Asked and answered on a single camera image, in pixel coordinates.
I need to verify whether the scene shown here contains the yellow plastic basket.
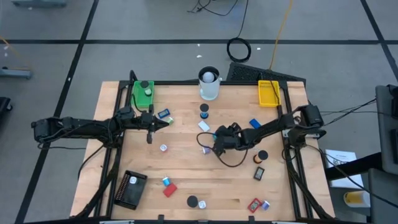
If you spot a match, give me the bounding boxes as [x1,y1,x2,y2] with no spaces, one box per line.
[257,80,282,108]

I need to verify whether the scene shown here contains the white small box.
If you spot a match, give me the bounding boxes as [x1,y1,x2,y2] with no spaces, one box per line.
[197,120,211,133]

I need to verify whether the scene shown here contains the red digital timer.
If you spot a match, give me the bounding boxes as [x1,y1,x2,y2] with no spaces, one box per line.
[247,198,263,214]

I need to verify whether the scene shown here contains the coiled black cable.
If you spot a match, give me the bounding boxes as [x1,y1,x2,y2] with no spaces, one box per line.
[226,37,252,63]

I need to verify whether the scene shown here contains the hourglass with orange sand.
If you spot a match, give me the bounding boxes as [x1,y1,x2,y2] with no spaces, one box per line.
[252,149,269,164]

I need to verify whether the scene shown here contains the black cable over basket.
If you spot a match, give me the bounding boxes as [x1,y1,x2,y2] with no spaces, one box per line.
[259,73,282,108]

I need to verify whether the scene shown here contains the green plastic basket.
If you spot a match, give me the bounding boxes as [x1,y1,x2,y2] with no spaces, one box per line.
[131,80,155,109]

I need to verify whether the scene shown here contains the red small box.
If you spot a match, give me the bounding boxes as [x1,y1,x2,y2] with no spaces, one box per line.
[162,182,178,198]

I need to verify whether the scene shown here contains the black floor cable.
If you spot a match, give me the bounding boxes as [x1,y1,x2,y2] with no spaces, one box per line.
[186,0,249,40]

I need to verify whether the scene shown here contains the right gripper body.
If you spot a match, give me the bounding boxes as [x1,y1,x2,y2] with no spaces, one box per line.
[213,122,243,157]

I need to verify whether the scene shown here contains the hourglass with green sand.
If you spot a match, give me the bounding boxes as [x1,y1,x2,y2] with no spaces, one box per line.
[139,80,153,96]

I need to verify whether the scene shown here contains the black table frame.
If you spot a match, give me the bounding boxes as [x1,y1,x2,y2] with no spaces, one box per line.
[74,70,335,224]

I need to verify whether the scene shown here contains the clear cup with ball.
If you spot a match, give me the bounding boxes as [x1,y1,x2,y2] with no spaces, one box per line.
[198,65,223,101]

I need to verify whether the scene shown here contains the white paper sheet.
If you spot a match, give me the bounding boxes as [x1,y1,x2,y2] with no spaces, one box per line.
[325,149,364,189]

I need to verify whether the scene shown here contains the yellow cord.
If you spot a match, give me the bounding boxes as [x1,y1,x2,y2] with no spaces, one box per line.
[269,0,294,71]

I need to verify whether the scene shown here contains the hourglass with blue sand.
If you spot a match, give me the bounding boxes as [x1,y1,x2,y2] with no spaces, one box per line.
[199,103,210,120]

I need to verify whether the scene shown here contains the black floor object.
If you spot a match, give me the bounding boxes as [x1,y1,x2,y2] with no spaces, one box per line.
[0,96,13,113]

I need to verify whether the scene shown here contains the grey floor base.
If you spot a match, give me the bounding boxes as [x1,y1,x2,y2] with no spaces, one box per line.
[0,67,34,80]
[11,0,68,9]

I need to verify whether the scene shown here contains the black perforated mat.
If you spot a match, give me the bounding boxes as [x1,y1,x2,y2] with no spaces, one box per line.
[226,62,307,84]

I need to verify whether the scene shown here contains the black beam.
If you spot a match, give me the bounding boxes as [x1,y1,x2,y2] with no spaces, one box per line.
[325,152,383,181]

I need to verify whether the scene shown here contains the grey cart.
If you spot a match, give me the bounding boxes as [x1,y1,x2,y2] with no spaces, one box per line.
[368,83,398,224]

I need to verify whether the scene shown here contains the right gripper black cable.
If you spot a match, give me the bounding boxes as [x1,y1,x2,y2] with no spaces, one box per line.
[196,132,249,168]

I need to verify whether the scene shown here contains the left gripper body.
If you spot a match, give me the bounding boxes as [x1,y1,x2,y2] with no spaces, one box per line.
[136,104,155,145]

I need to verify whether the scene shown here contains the yellow white bottle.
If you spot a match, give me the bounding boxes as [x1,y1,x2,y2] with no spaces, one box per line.
[343,190,371,208]

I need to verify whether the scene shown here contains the black plastic basket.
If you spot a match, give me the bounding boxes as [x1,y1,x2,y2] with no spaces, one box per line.
[113,169,148,210]

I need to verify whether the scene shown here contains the black digital timer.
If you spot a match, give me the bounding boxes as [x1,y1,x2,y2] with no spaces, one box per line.
[253,166,266,182]

